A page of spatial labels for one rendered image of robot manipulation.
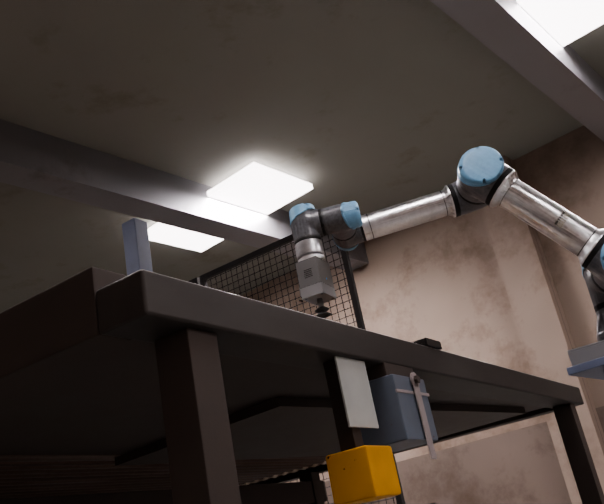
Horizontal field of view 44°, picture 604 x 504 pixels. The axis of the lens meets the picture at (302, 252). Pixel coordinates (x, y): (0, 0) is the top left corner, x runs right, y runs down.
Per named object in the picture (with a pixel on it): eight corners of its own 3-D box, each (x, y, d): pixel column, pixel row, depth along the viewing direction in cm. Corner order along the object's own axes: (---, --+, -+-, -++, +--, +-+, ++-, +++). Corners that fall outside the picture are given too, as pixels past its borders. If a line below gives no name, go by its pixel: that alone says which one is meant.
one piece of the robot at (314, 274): (298, 262, 208) (309, 317, 202) (283, 254, 200) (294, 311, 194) (329, 250, 205) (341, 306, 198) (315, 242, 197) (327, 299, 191)
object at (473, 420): (525, 413, 244) (524, 407, 245) (280, 406, 155) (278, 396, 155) (386, 452, 276) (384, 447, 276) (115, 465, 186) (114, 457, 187)
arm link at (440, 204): (488, 177, 220) (329, 227, 223) (490, 161, 210) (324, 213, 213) (502, 212, 216) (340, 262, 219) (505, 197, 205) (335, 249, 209)
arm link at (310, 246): (289, 245, 201) (303, 252, 208) (292, 260, 199) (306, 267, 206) (314, 235, 198) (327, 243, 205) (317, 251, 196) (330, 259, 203)
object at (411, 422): (450, 457, 140) (426, 364, 146) (418, 458, 129) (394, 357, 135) (398, 470, 145) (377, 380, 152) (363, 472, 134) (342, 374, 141)
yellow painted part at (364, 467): (403, 494, 122) (371, 355, 131) (376, 496, 115) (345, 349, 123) (361, 503, 126) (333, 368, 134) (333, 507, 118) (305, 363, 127)
